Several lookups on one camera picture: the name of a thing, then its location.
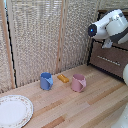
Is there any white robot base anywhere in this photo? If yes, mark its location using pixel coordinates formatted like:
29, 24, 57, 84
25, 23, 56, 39
111, 103, 128, 128

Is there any silver drawer handle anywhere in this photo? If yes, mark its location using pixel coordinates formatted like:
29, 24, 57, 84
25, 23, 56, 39
96, 54, 122, 67

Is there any brown drawer front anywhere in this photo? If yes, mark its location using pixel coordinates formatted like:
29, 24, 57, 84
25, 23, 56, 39
94, 36, 128, 52

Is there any yellow rectangular block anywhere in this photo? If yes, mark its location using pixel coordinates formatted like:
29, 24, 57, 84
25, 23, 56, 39
56, 73, 70, 84

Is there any wooden drawer cabinet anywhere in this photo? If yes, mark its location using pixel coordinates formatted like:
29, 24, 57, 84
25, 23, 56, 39
89, 41, 128, 81

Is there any wooden screen post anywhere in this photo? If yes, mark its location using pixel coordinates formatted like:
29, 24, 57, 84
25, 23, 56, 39
54, 0, 66, 76
0, 0, 17, 90

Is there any dark brown drawer cabinet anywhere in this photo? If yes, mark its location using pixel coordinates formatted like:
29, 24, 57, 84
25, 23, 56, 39
87, 9, 128, 83

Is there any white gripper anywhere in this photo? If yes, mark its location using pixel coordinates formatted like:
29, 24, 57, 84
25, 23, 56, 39
101, 37, 114, 50

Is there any blue mug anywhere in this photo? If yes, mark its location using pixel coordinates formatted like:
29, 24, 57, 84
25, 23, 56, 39
39, 71, 54, 91

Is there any white patterned plate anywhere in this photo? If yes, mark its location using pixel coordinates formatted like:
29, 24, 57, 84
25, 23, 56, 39
0, 94, 35, 128

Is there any pink mug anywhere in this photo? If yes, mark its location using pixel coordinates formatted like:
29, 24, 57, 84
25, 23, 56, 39
71, 73, 88, 94

